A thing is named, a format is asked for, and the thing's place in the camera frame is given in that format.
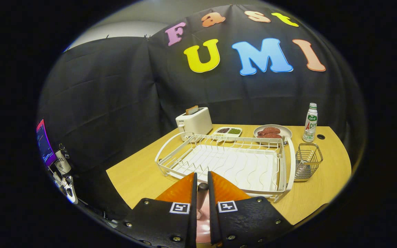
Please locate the white toaster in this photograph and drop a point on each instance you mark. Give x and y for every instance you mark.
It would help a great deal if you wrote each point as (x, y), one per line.
(195, 124)

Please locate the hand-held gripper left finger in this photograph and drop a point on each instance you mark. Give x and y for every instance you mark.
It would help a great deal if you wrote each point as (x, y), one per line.
(192, 220)

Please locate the white and black equipment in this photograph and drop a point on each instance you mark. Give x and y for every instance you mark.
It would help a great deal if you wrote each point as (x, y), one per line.
(69, 193)

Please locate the red meat piece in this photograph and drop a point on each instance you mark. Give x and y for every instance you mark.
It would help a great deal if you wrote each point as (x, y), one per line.
(269, 130)
(271, 136)

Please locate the grey round plate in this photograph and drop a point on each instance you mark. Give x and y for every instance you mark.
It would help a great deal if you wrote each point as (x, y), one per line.
(284, 130)

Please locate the toast slice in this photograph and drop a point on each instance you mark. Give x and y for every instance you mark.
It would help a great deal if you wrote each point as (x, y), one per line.
(192, 110)

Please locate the white plastic drink bottle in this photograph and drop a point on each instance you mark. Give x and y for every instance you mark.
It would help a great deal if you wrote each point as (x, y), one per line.
(310, 125)

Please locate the white divided bean tray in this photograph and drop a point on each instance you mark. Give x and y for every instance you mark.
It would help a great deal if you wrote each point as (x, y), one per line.
(231, 137)

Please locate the pink plate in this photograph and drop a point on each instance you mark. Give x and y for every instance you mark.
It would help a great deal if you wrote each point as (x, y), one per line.
(203, 230)

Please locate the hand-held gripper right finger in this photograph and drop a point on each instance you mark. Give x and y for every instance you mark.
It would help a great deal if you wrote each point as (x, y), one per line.
(213, 220)

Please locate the computer monitor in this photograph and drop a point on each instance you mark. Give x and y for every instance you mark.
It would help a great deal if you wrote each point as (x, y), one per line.
(45, 144)

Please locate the white printed cup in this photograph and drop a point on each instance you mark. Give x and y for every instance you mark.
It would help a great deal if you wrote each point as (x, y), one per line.
(62, 163)

